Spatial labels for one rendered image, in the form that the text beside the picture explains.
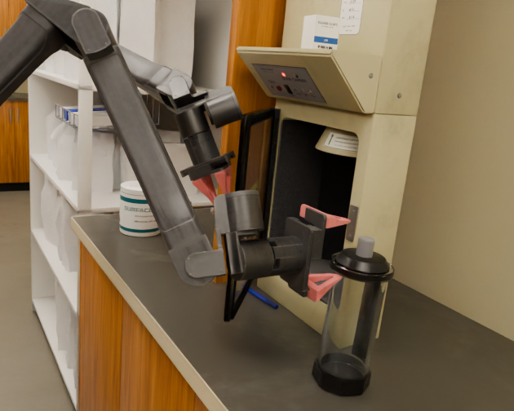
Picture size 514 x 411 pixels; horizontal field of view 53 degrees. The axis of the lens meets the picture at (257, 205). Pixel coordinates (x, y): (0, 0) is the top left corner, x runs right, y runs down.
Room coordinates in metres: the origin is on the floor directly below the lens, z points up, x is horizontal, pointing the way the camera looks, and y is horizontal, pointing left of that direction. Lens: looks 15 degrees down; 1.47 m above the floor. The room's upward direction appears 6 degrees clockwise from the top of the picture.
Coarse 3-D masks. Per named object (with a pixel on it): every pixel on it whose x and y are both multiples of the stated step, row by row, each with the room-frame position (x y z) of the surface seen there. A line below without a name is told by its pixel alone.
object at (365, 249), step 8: (360, 240) 0.82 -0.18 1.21; (368, 240) 0.82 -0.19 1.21; (352, 248) 0.86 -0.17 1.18; (360, 248) 0.82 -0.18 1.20; (368, 248) 0.81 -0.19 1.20; (336, 256) 0.83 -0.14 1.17; (344, 256) 0.81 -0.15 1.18; (352, 256) 0.81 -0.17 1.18; (360, 256) 0.82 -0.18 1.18; (368, 256) 0.81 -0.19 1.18; (376, 256) 0.83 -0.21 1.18; (344, 264) 0.80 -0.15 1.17; (352, 264) 0.79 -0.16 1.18; (360, 264) 0.79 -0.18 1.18; (368, 264) 0.79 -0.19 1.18; (376, 264) 0.79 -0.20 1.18; (384, 264) 0.80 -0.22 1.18; (376, 272) 0.78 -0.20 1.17
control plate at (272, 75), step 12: (264, 72) 1.11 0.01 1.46; (276, 72) 1.07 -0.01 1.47; (288, 72) 1.03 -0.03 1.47; (300, 72) 0.99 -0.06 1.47; (276, 84) 1.11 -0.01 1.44; (288, 84) 1.07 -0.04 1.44; (300, 84) 1.03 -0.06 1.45; (312, 84) 0.99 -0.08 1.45; (288, 96) 1.11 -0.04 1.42; (300, 96) 1.06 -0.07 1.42; (312, 96) 1.02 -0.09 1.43
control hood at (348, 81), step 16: (240, 48) 1.13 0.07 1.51; (256, 48) 1.07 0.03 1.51; (272, 48) 1.03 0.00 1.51; (288, 48) 0.99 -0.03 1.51; (304, 48) 0.94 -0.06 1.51; (272, 64) 1.06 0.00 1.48; (288, 64) 1.01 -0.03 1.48; (304, 64) 0.96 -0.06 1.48; (320, 64) 0.92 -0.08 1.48; (336, 64) 0.89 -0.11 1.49; (352, 64) 0.90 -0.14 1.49; (368, 64) 0.92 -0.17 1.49; (256, 80) 1.17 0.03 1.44; (320, 80) 0.96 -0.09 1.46; (336, 80) 0.92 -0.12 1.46; (352, 80) 0.90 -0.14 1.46; (368, 80) 0.92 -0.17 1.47; (272, 96) 1.18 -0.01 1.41; (336, 96) 0.96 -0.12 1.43; (352, 96) 0.91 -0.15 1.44; (368, 96) 0.93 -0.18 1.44; (368, 112) 0.93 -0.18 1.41
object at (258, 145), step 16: (240, 128) 0.89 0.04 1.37; (256, 128) 1.00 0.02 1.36; (240, 144) 0.89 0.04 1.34; (256, 144) 1.01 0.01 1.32; (240, 160) 0.89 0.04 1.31; (256, 160) 1.03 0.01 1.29; (240, 176) 0.89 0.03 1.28; (256, 176) 1.05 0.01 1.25; (240, 288) 0.99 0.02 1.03; (224, 320) 0.90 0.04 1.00
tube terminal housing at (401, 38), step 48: (288, 0) 1.20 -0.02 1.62; (336, 0) 1.06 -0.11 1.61; (384, 0) 0.95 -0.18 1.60; (432, 0) 0.99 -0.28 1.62; (384, 48) 0.94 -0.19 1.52; (384, 96) 0.95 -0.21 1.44; (384, 144) 0.96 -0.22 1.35; (384, 192) 0.97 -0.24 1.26; (384, 240) 0.98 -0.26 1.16; (288, 288) 1.10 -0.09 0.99
